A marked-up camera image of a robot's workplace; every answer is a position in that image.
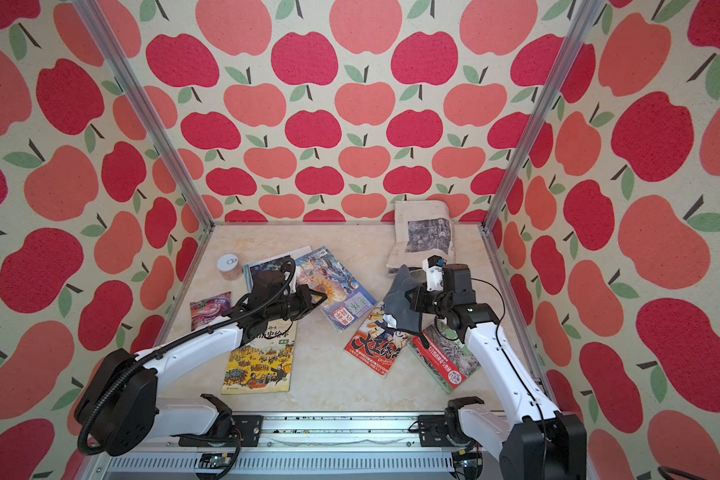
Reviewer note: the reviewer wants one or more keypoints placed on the red black manga book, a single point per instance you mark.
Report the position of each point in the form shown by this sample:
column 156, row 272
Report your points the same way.
column 376, row 344

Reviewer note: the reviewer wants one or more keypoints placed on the clear tape roll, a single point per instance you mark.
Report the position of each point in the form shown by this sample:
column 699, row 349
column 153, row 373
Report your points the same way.
column 229, row 266

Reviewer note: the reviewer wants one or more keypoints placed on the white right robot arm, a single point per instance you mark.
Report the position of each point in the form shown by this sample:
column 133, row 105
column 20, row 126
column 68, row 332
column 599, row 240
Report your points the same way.
column 535, row 439

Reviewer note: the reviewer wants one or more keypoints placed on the yellow Chinese history picture book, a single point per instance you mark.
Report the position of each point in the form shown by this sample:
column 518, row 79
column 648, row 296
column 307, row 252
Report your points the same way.
column 265, row 364

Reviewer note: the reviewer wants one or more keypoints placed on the grey green microfibre cloth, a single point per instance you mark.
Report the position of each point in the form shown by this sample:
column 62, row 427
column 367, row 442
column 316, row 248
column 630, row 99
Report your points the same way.
column 398, row 312

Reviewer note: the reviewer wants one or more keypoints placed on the blue robot sunflower magazine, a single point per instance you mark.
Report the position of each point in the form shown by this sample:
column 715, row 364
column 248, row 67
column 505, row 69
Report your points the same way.
column 347, row 300

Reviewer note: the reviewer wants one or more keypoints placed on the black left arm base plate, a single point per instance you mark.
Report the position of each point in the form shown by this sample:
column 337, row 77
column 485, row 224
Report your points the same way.
column 245, row 429

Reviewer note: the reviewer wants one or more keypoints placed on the white book with blue vortex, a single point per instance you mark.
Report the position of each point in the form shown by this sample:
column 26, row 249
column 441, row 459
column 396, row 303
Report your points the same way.
column 251, row 270

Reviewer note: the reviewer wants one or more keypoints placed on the aluminium corner post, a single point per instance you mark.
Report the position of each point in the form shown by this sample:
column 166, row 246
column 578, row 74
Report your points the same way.
column 581, row 24
column 104, row 37

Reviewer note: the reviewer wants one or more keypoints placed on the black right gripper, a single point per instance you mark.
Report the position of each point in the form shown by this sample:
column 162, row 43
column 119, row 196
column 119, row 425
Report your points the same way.
column 418, row 299

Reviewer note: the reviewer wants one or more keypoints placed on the purple candy bag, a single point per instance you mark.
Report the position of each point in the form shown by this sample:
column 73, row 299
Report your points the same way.
column 205, row 311

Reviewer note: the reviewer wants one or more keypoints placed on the cream printed canvas bag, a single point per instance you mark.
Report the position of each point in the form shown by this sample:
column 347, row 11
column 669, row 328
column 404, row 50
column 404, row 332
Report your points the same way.
column 423, row 228

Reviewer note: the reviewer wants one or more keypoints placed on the left rear aluminium corner post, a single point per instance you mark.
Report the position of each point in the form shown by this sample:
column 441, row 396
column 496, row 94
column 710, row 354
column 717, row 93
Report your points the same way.
column 104, row 37

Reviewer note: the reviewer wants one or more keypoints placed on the red green cover book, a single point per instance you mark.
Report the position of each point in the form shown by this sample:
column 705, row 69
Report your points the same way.
column 447, row 359

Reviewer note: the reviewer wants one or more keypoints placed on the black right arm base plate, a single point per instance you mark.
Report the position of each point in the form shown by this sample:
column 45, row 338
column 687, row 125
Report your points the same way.
column 441, row 430

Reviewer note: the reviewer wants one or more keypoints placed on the right rear aluminium corner post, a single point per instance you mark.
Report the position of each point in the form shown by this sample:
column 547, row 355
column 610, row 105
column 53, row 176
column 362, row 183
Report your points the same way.
column 581, row 24

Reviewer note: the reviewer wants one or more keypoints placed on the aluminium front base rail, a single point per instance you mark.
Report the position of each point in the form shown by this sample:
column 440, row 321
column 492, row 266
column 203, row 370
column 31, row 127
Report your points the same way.
column 339, row 445

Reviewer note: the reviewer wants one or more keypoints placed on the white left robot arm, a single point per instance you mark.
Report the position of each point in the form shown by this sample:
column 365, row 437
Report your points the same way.
column 122, row 406

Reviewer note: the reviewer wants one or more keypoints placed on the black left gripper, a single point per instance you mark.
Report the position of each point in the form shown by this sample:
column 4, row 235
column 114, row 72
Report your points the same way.
column 307, row 298

